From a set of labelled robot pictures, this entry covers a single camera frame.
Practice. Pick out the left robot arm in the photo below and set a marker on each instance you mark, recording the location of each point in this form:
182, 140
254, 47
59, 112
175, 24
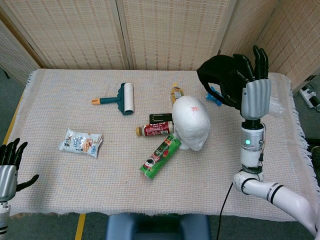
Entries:
3, 217

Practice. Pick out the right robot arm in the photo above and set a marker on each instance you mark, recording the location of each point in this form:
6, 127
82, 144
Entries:
265, 175

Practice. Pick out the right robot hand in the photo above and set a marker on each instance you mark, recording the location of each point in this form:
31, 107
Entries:
255, 85

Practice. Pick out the black rectangular case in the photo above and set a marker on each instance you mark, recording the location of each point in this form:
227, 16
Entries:
160, 117

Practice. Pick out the teal lint roller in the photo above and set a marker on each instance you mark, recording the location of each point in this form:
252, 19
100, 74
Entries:
123, 100

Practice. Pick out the white device on floor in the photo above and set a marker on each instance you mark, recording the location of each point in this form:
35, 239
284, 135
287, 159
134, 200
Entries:
310, 95

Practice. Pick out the beige folding screen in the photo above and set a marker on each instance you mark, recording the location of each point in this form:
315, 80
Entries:
150, 32

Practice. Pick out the white blue snack bag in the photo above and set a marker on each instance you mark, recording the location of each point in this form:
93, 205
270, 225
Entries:
80, 143

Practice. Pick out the yellow tea bottle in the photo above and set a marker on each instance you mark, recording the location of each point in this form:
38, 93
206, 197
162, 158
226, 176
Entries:
176, 94

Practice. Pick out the small blue snack packet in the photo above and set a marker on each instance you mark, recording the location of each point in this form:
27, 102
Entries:
212, 96

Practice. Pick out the white woven tablecloth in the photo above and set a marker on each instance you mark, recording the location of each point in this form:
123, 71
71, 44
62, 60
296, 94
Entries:
100, 180

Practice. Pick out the clear plastic bag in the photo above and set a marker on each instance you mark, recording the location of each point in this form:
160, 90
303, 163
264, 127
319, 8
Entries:
275, 106

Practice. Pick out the green chips can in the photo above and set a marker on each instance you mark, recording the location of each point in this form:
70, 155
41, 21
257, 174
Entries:
161, 157

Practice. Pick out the black baseball cap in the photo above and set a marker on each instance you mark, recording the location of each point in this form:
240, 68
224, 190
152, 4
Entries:
220, 77

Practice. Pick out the white foam mannequin head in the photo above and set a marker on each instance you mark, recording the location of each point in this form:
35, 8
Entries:
191, 122

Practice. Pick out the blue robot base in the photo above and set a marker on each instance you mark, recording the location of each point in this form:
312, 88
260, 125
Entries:
157, 227

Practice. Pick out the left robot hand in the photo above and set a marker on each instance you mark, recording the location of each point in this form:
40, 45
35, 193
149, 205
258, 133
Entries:
8, 172

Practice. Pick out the red label drink bottle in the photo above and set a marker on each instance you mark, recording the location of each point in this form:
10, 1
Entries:
156, 128

